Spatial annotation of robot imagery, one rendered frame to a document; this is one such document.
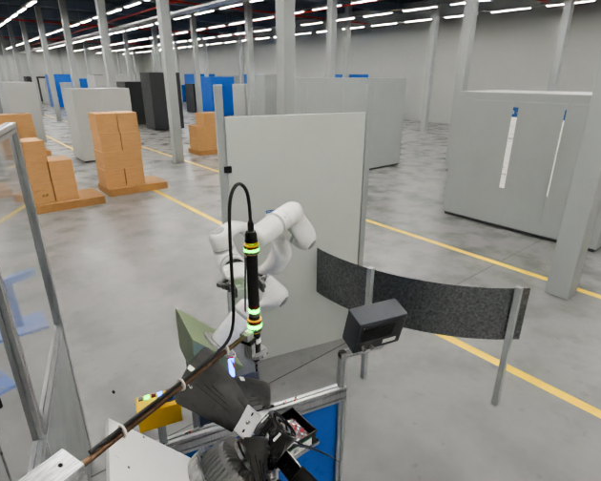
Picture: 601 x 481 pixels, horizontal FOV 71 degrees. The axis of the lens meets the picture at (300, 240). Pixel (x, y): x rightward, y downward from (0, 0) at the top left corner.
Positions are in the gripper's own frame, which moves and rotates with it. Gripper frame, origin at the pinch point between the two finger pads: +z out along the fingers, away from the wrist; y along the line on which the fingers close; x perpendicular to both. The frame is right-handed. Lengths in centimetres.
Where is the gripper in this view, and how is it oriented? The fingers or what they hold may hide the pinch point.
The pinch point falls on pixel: (249, 288)
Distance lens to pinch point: 127.4
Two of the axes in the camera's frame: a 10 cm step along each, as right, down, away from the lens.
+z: 4.1, 3.3, -8.5
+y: -9.1, 1.4, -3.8
